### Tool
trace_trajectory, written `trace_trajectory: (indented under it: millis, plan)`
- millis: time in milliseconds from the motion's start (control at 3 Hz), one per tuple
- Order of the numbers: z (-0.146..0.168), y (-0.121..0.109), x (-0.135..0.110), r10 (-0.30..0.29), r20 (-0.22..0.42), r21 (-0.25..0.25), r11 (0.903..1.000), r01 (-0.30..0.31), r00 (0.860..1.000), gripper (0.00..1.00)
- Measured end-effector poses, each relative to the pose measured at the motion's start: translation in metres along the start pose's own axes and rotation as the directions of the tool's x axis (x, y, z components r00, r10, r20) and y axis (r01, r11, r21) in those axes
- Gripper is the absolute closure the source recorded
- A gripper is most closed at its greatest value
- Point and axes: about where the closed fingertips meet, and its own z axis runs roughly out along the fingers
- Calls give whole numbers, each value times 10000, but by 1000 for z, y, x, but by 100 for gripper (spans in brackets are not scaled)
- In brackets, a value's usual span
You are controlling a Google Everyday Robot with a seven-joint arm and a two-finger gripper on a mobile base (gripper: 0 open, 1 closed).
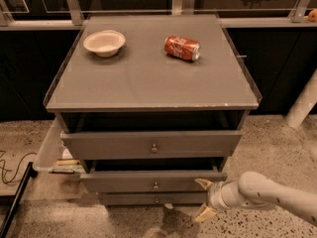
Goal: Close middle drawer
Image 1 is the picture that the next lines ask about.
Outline grey drawer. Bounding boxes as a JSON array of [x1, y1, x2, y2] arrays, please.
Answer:
[[81, 158, 227, 193], [97, 191, 207, 206], [60, 130, 242, 160]]

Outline white cylindrical post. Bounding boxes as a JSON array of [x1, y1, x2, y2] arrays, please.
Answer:
[[285, 69, 317, 128]]

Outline grey drawer cabinet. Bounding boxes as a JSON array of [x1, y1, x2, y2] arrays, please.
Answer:
[[44, 14, 263, 206]]

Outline orange fruit on ledge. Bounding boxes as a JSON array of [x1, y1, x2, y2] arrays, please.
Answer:
[[308, 9, 317, 22]]

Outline grey bottom drawer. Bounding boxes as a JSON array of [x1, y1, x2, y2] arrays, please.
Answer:
[[97, 191, 207, 206]]

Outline black cable on floor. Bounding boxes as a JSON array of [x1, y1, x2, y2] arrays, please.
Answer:
[[0, 149, 38, 185]]

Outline beige paper bowl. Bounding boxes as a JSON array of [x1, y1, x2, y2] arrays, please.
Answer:
[[83, 30, 126, 58]]

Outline black metal frame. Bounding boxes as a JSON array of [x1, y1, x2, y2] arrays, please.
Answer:
[[0, 162, 38, 238]]

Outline grey top drawer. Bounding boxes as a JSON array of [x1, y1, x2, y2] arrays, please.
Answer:
[[60, 130, 242, 160]]

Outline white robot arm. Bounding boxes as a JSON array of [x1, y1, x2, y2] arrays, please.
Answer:
[[194, 172, 317, 226]]

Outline metal railing with glass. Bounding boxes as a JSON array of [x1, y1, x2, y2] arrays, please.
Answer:
[[0, 0, 317, 30]]

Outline red soda can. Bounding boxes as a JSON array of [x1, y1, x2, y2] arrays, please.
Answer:
[[164, 36, 200, 61]]

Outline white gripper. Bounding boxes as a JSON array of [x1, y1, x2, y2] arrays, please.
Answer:
[[193, 178, 238, 222]]

